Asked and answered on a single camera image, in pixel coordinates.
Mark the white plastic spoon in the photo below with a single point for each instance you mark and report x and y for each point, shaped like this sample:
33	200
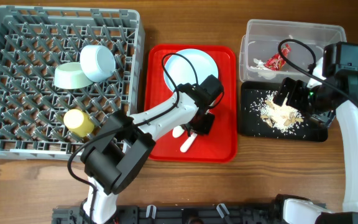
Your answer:
177	131

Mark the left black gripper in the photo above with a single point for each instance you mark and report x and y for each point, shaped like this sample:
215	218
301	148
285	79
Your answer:
204	130

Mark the rice and food scraps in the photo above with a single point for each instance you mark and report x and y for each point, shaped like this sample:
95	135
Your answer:
283	120

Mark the white plastic fork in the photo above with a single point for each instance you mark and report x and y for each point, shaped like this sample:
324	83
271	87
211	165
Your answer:
186	145

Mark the green plastic saucer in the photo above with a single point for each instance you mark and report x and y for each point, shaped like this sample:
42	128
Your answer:
70	76

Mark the white paper napkin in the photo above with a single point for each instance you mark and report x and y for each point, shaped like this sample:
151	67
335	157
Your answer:
262	70

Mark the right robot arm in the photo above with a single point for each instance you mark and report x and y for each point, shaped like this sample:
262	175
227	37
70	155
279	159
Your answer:
336	90

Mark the clear plastic waste bin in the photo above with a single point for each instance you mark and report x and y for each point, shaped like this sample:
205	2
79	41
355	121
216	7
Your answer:
263	37

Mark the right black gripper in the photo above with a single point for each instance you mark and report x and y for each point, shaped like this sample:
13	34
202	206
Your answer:
298	87

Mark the light blue round plate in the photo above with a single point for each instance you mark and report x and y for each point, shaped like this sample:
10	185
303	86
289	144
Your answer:
181	71

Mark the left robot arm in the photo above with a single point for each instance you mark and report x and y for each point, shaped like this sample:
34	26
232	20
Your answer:
115	156

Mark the black rectangular tray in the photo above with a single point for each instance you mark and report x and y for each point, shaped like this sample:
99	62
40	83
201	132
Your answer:
253	98

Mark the light blue plastic bowl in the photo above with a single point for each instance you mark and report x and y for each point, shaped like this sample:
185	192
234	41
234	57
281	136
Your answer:
97	62

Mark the yellow plastic cup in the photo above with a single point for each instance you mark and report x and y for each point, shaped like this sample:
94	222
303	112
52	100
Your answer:
78	122

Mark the red snack wrapper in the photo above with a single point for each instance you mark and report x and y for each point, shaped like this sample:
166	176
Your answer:
276	62

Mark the red plastic serving tray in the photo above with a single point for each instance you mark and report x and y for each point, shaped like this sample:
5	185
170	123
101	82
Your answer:
220	145

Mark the grey plastic dishwasher rack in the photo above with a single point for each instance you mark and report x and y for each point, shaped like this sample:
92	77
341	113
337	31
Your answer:
34	41

